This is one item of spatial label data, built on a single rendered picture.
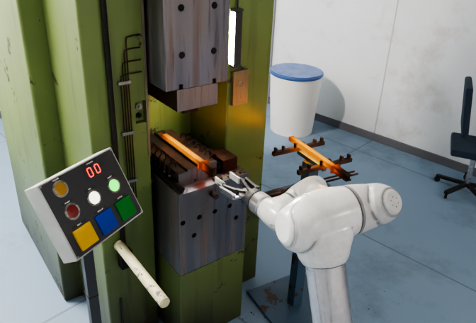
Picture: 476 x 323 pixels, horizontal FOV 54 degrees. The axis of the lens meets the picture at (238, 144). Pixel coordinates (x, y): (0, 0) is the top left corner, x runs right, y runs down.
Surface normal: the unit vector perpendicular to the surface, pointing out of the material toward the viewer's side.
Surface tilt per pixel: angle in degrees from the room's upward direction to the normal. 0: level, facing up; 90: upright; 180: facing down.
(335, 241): 72
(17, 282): 0
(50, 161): 90
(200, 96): 90
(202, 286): 90
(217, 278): 90
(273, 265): 0
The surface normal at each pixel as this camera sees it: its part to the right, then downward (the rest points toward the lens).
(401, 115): -0.69, 0.29
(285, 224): -0.92, 0.05
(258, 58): 0.59, 0.36
